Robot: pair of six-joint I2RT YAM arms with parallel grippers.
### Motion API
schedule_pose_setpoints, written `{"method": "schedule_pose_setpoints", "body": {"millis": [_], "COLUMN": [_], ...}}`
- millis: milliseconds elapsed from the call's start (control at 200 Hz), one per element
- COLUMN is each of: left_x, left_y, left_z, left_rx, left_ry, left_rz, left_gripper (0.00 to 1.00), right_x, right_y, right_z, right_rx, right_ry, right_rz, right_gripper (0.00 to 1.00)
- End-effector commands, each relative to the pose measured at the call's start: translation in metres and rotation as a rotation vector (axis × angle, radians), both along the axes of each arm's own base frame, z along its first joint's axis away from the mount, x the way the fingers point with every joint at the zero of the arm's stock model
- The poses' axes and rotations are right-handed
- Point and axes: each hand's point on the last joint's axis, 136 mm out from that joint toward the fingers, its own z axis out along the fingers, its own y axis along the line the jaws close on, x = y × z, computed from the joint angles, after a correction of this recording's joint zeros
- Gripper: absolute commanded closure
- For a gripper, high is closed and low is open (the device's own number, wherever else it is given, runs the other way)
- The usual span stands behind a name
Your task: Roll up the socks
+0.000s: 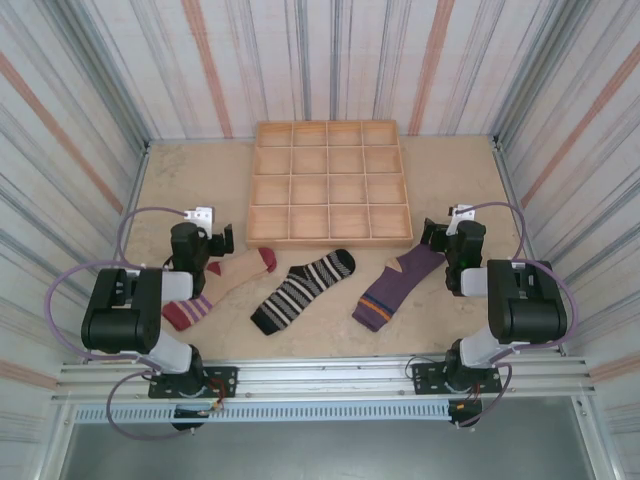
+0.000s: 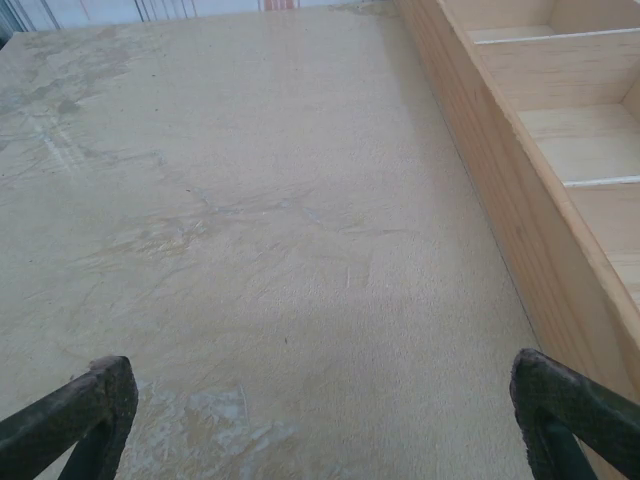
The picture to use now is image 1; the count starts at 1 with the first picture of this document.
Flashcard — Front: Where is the beige sock with red toe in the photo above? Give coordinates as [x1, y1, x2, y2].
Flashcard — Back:
[161, 247, 279, 332]

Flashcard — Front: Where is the purple sock with orange stripe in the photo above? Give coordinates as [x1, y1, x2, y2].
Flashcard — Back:
[351, 248, 448, 332]

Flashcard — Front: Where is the black white striped sock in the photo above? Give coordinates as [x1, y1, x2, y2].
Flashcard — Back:
[249, 248, 357, 336]

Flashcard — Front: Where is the wooden compartment tray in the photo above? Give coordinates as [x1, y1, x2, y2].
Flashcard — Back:
[244, 119, 415, 251]

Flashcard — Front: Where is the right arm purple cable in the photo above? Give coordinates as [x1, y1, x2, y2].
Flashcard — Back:
[452, 200, 581, 431]

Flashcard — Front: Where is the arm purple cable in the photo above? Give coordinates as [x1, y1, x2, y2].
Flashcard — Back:
[452, 200, 581, 431]
[43, 205, 197, 442]

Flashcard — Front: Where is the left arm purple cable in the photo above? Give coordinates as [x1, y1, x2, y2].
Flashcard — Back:
[43, 205, 197, 442]

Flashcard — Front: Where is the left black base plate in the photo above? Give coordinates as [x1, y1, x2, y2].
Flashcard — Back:
[148, 366, 239, 400]

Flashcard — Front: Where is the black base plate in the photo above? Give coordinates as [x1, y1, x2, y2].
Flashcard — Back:
[148, 366, 239, 400]
[410, 362, 503, 396]

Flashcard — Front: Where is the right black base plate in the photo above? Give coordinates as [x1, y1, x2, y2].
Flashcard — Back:
[410, 362, 503, 396]

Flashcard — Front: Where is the aluminium mounting rail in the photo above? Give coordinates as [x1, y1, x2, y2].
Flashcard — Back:
[49, 353, 599, 405]

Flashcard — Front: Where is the slotted grey cable duct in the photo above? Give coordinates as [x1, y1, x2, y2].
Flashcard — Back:
[67, 401, 454, 425]

